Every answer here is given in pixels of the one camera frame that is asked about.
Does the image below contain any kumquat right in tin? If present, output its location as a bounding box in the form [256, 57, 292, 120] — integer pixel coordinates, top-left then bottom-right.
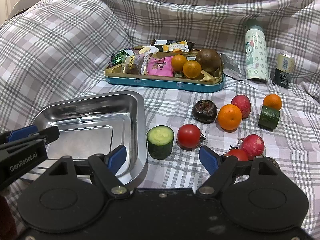
[183, 60, 202, 79]

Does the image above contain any pink snack packet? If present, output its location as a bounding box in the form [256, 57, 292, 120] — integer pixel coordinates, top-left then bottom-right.
[146, 56, 174, 77]

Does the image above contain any red radish lower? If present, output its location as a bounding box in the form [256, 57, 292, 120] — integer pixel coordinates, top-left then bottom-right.
[240, 134, 265, 160]

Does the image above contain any green beige drink can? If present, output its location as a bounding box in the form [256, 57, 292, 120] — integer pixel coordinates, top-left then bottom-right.
[273, 53, 295, 88]

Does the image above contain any large orange mandarin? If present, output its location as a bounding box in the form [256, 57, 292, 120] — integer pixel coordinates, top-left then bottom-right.
[217, 104, 242, 131]

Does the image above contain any dark mangosteen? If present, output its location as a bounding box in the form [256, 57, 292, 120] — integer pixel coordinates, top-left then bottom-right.
[266, 157, 280, 170]
[192, 100, 217, 124]

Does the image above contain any cucumber chunk on side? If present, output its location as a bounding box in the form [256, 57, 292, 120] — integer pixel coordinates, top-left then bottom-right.
[258, 105, 280, 130]

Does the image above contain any silver foil packet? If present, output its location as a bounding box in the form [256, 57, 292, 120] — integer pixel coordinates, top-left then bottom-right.
[220, 53, 244, 81]

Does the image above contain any kumquat in tin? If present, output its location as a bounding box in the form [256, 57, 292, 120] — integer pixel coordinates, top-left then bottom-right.
[183, 60, 202, 79]
[171, 55, 188, 72]

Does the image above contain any kumquat left in tin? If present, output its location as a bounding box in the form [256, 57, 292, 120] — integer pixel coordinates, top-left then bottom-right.
[171, 55, 188, 72]

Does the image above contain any clear dried fruit packet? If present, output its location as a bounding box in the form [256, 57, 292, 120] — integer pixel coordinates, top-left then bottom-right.
[123, 51, 150, 75]

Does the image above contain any cucumber chunk upright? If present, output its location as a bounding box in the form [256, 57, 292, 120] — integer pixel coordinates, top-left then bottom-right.
[147, 125, 174, 160]

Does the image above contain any green foil candy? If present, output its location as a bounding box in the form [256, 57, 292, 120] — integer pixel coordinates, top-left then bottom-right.
[108, 49, 129, 67]

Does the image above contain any small orange mandarin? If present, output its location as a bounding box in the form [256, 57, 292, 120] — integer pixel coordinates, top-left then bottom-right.
[263, 94, 282, 111]

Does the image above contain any teal gold snack tin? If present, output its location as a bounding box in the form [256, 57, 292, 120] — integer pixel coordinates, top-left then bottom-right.
[105, 55, 224, 93]

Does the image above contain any red radish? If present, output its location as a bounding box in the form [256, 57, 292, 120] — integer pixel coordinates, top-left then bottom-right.
[240, 134, 265, 160]
[231, 95, 251, 119]

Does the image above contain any red radish upper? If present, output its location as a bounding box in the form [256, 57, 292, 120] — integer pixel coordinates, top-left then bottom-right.
[231, 95, 251, 119]

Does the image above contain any black snack packet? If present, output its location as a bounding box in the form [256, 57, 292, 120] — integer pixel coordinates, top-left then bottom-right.
[151, 39, 195, 52]

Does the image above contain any red cherry tomato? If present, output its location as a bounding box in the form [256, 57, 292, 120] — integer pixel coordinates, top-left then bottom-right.
[227, 146, 249, 161]
[177, 124, 206, 150]

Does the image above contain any brown round fruit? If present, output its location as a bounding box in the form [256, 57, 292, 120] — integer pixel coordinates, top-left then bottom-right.
[195, 49, 221, 77]

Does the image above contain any stainless steel tray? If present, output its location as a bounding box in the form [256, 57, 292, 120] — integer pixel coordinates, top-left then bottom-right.
[22, 91, 148, 189]

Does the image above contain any white green cartoon bottle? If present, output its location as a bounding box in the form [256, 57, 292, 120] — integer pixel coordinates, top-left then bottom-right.
[244, 19, 268, 82]

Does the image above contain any orange pastry packet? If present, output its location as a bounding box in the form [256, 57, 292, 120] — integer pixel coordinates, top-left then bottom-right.
[162, 41, 189, 53]

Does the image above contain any plaid bed sheet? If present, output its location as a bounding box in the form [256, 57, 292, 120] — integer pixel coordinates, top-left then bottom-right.
[1, 0, 319, 239]

